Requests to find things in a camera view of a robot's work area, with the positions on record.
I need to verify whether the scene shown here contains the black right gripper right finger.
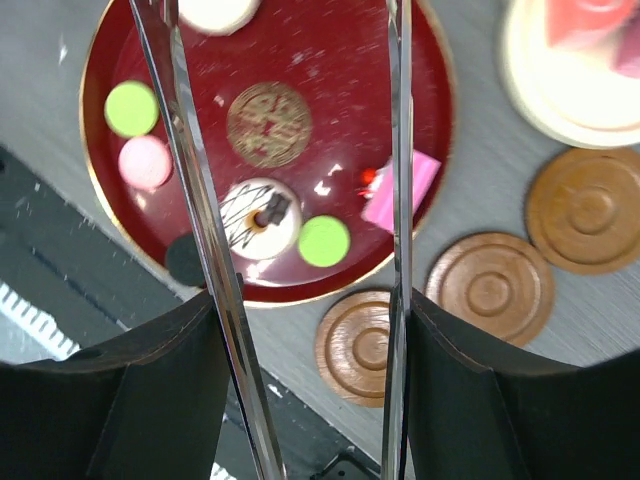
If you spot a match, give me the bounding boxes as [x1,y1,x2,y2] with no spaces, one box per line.
[408,293,639,479]

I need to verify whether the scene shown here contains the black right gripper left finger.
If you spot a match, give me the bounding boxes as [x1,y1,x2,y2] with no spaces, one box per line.
[1,293,229,479]

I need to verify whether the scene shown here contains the white chocolate sprinkle donut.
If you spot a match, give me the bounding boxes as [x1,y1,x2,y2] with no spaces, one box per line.
[220,178,302,261]

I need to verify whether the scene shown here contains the pink layered cake slice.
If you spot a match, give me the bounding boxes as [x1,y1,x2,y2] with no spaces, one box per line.
[359,150,441,233]

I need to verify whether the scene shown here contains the large green macaron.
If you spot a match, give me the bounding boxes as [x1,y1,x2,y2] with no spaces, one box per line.
[104,80,159,138]

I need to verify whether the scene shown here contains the metal serving tongs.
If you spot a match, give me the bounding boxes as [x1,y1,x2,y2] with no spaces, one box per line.
[130,1,414,479]

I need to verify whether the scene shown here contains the salmon pink swirl roll cake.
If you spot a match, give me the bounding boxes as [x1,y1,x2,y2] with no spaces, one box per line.
[544,0,638,49]

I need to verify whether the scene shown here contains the white frosted donut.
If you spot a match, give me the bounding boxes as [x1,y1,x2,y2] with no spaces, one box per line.
[178,0,261,36]

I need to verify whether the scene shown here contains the magenta swirl roll cake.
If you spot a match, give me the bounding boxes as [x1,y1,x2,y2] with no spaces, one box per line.
[614,16,639,79]

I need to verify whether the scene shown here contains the brown wooden coaster middle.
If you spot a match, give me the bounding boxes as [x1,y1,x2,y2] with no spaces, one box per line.
[425,232,555,347]

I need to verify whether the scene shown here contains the brown wooden coaster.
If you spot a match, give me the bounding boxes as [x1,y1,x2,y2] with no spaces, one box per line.
[314,289,391,408]
[525,148,639,275]
[425,232,555,347]

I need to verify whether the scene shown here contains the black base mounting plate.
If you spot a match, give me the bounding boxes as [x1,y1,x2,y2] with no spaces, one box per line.
[1,149,380,479]

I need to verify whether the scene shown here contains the brown wooden coaster bottom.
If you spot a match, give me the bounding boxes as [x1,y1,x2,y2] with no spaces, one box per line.
[314,289,391,408]

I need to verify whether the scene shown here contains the black sandwich cookie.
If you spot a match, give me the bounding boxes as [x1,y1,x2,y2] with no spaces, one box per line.
[164,233,206,288]

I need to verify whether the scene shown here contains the brown wooden coaster top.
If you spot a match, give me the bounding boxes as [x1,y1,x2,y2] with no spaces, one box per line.
[525,148,639,275]

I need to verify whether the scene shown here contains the small green macaron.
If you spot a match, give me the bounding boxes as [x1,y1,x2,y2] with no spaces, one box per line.
[298,215,351,268]

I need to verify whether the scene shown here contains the pink macaron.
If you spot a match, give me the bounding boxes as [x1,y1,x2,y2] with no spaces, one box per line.
[118,135,172,191]

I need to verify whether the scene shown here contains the cream three-tier cake stand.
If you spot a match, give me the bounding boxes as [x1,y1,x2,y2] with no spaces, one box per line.
[499,1,639,149]

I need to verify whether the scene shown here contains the red round lacquer tray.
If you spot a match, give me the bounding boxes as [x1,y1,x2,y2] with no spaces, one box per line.
[78,0,457,309]

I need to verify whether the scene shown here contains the aluminium frame rail front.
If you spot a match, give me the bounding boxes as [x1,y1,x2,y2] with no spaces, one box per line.
[1,281,81,364]

